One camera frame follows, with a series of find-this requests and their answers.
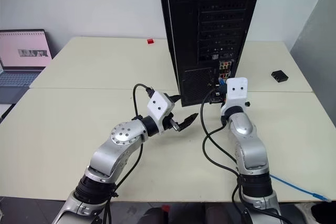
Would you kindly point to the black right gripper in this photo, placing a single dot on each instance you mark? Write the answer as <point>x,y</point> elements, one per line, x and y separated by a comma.
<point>219,99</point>

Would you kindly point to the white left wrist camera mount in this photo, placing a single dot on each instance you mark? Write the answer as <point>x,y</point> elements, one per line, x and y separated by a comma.
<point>158,106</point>

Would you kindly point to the small red block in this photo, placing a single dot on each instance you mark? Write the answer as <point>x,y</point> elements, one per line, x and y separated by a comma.
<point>150,41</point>

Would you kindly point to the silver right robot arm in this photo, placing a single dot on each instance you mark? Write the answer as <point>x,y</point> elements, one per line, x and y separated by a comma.
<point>246,129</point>

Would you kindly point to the black computer tower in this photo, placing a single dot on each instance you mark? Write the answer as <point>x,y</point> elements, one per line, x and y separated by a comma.
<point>210,24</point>

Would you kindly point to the dark rounded shape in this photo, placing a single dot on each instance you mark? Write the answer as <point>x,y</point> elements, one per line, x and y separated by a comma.
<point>151,216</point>

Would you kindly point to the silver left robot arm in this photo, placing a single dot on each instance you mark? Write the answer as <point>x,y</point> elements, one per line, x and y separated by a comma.
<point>118,134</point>

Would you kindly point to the black rounded object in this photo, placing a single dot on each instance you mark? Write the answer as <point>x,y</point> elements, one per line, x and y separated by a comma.
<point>324,209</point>

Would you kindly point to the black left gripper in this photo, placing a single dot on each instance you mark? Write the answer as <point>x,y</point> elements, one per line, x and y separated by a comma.
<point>172,124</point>

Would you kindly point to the grey laptop with pink screen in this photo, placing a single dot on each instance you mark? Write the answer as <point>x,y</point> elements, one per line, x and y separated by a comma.
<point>21,51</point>

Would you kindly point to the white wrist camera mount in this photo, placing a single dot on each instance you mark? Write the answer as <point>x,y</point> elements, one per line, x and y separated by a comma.
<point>236,90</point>
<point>158,106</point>

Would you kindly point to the small black box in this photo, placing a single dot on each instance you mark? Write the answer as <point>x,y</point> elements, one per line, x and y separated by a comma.
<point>279,76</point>

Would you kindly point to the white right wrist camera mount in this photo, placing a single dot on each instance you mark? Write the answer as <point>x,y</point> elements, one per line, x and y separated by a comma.
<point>236,90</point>

